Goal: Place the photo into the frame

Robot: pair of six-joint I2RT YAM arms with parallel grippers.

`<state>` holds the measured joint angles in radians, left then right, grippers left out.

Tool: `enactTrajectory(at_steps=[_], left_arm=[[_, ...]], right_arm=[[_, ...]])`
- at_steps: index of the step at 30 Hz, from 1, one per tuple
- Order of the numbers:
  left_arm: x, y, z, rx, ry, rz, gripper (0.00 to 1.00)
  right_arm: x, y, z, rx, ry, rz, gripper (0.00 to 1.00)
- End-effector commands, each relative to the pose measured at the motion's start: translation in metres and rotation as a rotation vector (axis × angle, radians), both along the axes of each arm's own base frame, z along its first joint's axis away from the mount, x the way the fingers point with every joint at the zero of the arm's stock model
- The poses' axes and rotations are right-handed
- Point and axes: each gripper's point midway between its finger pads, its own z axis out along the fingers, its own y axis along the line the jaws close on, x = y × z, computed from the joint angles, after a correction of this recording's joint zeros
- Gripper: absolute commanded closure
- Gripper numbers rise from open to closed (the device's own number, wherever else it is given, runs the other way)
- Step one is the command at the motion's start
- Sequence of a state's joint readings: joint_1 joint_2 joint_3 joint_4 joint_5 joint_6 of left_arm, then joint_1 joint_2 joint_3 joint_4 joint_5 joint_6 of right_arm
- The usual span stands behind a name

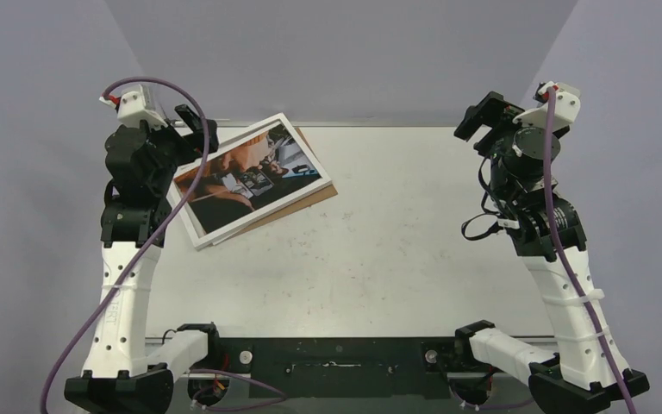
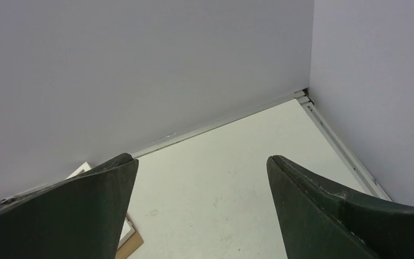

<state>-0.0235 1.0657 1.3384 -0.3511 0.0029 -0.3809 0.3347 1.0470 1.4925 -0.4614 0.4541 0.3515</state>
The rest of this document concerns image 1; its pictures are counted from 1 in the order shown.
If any printed colour photo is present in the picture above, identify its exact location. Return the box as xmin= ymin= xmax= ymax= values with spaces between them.
xmin=187 ymin=124 xmax=323 ymax=236

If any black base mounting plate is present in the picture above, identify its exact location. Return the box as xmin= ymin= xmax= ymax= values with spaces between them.
xmin=190 ymin=336 xmax=495 ymax=400

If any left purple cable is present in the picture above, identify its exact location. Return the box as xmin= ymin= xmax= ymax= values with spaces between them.
xmin=40 ymin=77 xmax=211 ymax=414

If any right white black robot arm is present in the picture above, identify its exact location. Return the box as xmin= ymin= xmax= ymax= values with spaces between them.
xmin=453 ymin=82 xmax=650 ymax=413

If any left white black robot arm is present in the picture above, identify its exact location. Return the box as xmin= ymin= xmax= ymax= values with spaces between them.
xmin=64 ymin=104 xmax=218 ymax=413

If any white wooden picture frame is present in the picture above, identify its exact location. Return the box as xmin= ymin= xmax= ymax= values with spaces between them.
xmin=169 ymin=113 xmax=332 ymax=249

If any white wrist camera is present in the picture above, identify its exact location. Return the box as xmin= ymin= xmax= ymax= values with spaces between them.
xmin=513 ymin=81 xmax=581 ymax=132
xmin=99 ymin=84 xmax=168 ymax=129

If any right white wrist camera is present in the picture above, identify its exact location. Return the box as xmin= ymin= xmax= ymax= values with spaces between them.
xmin=513 ymin=81 xmax=581 ymax=132

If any brown cardboard backing board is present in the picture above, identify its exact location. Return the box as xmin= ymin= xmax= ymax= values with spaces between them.
xmin=209 ymin=127 xmax=339 ymax=246

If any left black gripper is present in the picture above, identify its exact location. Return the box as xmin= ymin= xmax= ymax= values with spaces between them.
xmin=137 ymin=104 xmax=217 ymax=194

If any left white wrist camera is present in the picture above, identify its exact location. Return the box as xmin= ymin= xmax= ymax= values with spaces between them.
xmin=99 ymin=84 xmax=168 ymax=129

